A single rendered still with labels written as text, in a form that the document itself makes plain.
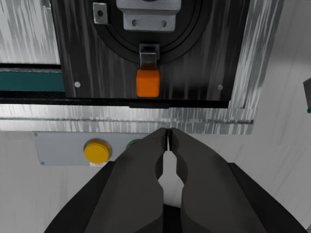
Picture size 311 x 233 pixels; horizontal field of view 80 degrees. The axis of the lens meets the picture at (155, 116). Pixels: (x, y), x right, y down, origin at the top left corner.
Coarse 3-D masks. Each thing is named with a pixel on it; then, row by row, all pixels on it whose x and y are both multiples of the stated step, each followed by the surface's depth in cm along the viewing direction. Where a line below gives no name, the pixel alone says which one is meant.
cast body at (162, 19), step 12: (120, 0) 12; (132, 0) 12; (144, 0) 12; (156, 0) 12; (168, 0) 12; (180, 0) 12; (132, 12) 14; (144, 12) 14; (156, 12) 14; (168, 12) 13; (132, 24) 16; (144, 24) 16; (156, 24) 16; (168, 24) 16
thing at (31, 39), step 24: (0, 0) 27; (24, 0) 27; (0, 24) 28; (24, 24) 28; (48, 24) 28; (0, 48) 29; (24, 48) 29; (48, 48) 29; (0, 72) 28; (24, 72) 28; (48, 72) 28
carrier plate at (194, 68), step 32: (64, 0) 22; (224, 0) 22; (64, 32) 23; (96, 32) 24; (224, 32) 24; (64, 64) 25; (96, 64) 25; (128, 64) 25; (192, 64) 25; (224, 64) 25; (96, 96) 27; (128, 96) 27; (160, 96) 27; (192, 96) 27; (224, 96) 27
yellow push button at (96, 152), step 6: (90, 144) 30; (96, 144) 30; (102, 144) 30; (84, 150) 30; (90, 150) 30; (96, 150) 30; (102, 150) 30; (108, 150) 31; (90, 156) 31; (96, 156) 31; (102, 156) 31; (108, 156) 31; (96, 162) 31; (102, 162) 31
